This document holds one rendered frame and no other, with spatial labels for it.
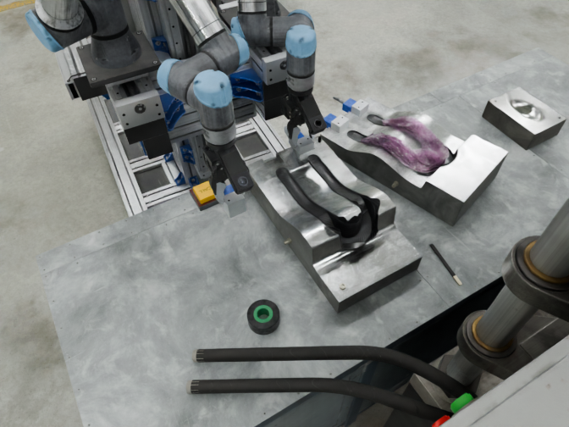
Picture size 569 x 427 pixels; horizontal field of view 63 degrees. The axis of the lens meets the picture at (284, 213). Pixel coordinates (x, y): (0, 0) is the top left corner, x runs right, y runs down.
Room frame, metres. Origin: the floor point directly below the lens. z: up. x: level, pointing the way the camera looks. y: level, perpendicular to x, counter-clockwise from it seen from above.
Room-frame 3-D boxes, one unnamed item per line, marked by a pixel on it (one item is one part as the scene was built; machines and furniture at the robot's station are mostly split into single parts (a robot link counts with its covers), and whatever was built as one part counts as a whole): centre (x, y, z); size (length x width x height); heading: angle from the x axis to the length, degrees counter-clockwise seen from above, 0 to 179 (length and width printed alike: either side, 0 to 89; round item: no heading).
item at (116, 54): (1.32, 0.52, 1.09); 0.15 x 0.15 x 0.10
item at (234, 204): (0.82, 0.15, 0.93); 0.13 x 0.05 x 0.05; 29
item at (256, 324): (0.51, 0.06, 0.82); 0.08 x 0.08 x 0.04
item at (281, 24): (1.15, -0.04, 1.20); 0.11 x 0.11 x 0.08; 89
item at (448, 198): (1.05, -0.39, 0.86); 0.50 x 0.26 x 0.11; 46
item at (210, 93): (0.80, 0.15, 1.25); 0.09 x 0.08 x 0.11; 48
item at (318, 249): (0.80, -0.12, 0.87); 0.50 x 0.26 x 0.14; 29
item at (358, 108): (1.27, -0.23, 0.86); 0.13 x 0.05 x 0.05; 46
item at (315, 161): (0.82, -0.12, 0.92); 0.35 x 0.16 x 0.09; 29
